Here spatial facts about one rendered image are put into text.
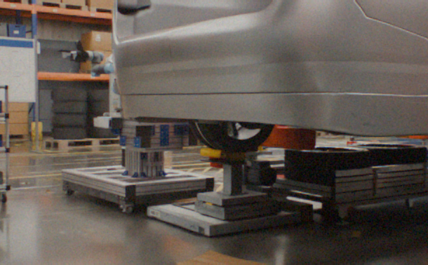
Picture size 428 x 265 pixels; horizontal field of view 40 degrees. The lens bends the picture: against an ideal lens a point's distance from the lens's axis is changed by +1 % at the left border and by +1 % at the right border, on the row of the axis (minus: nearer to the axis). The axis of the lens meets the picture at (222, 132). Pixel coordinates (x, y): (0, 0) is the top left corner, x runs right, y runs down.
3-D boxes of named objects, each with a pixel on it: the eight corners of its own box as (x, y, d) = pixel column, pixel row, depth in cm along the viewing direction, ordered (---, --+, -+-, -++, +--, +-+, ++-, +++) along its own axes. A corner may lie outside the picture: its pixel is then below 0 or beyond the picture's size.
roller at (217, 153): (222, 159, 396) (222, 151, 395) (198, 155, 420) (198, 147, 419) (229, 158, 399) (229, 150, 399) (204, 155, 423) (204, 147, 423)
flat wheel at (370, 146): (360, 166, 551) (360, 141, 549) (433, 171, 516) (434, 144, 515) (335, 173, 494) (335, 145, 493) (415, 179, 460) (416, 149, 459)
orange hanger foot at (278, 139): (299, 150, 424) (300, 102, 422) (254, 146, 466) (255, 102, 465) (316, 149, 434) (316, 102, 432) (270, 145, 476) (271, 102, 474)
